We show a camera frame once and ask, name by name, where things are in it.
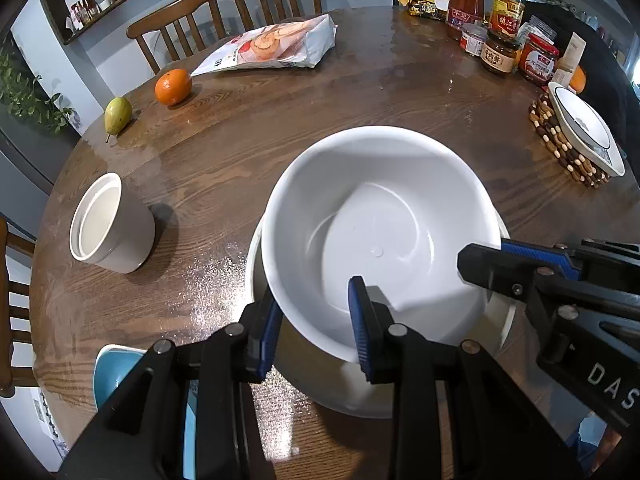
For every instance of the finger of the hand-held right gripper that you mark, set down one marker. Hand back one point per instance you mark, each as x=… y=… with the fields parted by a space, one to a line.
x=535 y=255
x=487 y=267

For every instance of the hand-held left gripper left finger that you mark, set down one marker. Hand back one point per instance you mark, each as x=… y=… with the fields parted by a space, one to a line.
x=267 y=345

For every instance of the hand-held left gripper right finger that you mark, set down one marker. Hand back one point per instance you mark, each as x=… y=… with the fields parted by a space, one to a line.
x=359 y=330

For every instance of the large off-white bowl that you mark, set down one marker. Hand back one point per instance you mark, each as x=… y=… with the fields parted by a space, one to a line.
x=320 y=385

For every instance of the white bowl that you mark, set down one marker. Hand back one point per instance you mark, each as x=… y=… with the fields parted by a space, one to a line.
x=385 y=225

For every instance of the teal plate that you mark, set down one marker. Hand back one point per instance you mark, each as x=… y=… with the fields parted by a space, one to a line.
x=117 y=375

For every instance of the wooden beaded trivet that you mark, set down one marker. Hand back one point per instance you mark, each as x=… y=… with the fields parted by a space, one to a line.
x=555 y=135

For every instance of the orange fruit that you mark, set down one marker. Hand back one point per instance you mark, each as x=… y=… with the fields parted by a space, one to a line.
x=173 y=87
x=579 y=80

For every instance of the white cylindrical cup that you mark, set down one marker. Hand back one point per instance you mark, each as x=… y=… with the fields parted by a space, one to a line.
x=115 y=230

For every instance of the red chili jar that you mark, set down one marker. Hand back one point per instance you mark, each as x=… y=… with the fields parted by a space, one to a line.
x=538 y=60

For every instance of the cream carton bottle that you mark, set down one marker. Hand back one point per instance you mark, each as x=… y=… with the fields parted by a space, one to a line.
x=570 y=57

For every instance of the brown sauce jar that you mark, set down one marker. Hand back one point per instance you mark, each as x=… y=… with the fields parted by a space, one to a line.
x=500 y=55

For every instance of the small tin can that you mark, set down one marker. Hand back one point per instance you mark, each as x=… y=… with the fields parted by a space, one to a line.
x=473 y=39

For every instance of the dark vinegar bottle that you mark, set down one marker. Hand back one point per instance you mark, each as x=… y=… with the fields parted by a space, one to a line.
x=509 y=10

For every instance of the red sauce bottle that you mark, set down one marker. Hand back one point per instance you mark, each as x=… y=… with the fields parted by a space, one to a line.
x=466 y=5

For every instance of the yellow snack packet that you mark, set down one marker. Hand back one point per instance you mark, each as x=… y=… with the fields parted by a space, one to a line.
x=425 y=5

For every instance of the green pear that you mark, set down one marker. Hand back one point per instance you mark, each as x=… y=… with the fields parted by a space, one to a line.
x=118 y=116

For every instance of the white snack bag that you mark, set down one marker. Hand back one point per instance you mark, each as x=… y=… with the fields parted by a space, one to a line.
x=270 y=45

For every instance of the green trailing plant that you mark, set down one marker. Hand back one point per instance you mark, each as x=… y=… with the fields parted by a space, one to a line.
x=30 y=95

